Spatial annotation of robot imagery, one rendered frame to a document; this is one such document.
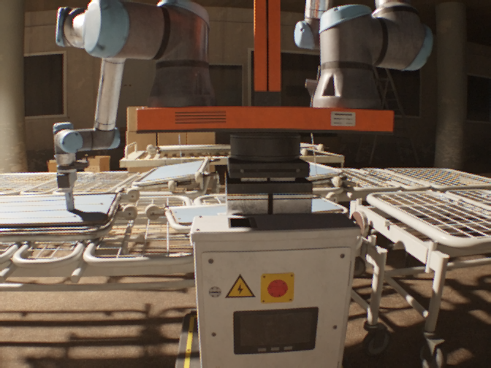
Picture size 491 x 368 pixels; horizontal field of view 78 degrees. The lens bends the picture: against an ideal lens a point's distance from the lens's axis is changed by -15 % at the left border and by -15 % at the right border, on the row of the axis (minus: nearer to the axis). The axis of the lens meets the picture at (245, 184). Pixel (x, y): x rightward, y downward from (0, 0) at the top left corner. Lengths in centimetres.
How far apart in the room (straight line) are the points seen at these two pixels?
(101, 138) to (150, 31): 65
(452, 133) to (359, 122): 646
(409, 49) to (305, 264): 51
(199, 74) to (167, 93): 8
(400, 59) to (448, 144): 636
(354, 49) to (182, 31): 35
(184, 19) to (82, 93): 679
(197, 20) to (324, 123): 33
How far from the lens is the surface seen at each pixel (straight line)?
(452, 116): 717
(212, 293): 64
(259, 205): 71
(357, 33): 78
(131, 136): 479
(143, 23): 71
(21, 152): 574
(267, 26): 72
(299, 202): 72
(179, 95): 71
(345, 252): 65
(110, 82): 120
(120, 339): 160
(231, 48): 751
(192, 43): 75
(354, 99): 73
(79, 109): 749
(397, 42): 82
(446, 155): 719
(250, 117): 69
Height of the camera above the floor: 88
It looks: 10 degrees down
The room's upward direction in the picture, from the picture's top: straight up
